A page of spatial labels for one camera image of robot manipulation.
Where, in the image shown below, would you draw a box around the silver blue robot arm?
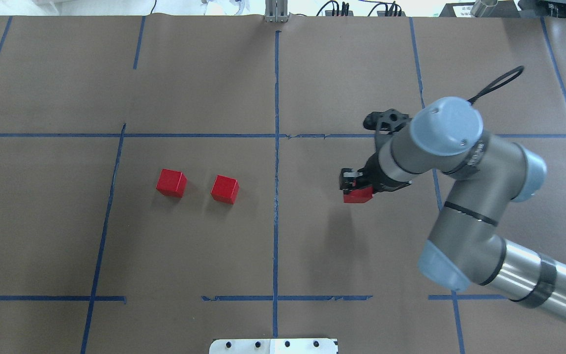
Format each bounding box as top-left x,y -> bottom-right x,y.
339,96 -> 566,322

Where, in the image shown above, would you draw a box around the red block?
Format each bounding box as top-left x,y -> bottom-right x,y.
156,169 -> 188,199
343,186 -> 374,204
210,175 -> 240,205

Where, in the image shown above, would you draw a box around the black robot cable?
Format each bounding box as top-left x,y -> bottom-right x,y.
468,66 -> 525,105

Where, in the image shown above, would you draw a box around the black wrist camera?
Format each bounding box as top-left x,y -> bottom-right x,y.
363,109 -> 411,134

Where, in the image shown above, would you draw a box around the white camera pole base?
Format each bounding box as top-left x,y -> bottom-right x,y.
209,338 -> 339,354

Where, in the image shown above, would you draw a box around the small metal cup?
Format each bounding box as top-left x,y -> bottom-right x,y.
470,0 -> 499,18

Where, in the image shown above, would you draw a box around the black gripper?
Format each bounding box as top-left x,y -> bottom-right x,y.
340,152 -> 411,193

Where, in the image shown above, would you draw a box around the aluminium frame post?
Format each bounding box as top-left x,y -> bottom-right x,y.
264,0 -> 289,23

